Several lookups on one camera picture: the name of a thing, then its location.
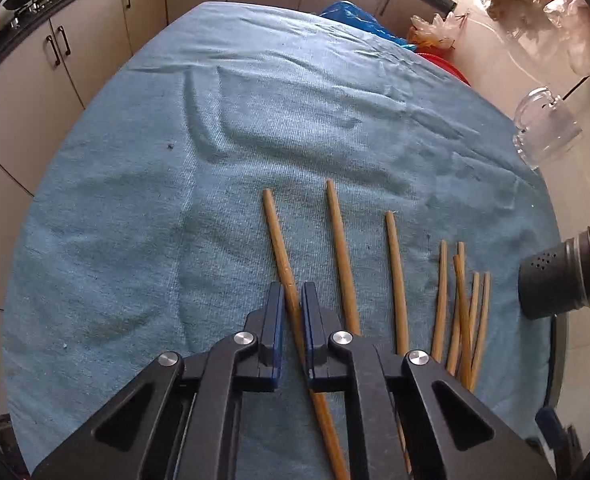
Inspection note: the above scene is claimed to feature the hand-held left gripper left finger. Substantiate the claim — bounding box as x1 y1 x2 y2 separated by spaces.
30 281 288 480

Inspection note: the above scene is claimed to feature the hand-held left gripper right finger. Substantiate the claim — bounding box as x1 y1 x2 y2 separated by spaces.
301 281 558 480

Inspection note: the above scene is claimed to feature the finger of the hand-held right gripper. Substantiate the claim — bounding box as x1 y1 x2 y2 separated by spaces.
535 406 588 463

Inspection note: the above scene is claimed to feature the dark grey utensil holder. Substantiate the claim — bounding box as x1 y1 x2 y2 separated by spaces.
517 226 590 319

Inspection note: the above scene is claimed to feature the blue towel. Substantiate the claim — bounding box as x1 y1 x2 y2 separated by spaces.
1 1 562 480

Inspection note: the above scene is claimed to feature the clear glass mug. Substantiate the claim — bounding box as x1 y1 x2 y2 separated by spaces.
512 86 584 171

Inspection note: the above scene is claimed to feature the red plastic basin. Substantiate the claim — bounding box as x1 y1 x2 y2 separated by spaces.
415 49 472 87

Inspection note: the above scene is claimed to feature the blue plastic bag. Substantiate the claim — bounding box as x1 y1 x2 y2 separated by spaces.
319 1 418 51

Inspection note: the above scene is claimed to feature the red basket with plastic bags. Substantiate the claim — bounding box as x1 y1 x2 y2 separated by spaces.
407 12 470 51

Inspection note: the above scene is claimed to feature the hanging clear plastic bag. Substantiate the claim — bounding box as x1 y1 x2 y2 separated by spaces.
542 0 590 76

